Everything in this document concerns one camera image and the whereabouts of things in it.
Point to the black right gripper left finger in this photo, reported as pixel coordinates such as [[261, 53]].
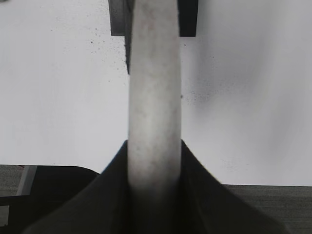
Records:
[[103, 207]]

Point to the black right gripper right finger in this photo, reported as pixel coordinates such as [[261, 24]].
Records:
[[205, 206]]

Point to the white-handled kitchen knife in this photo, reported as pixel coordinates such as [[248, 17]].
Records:
[[154, 97]]

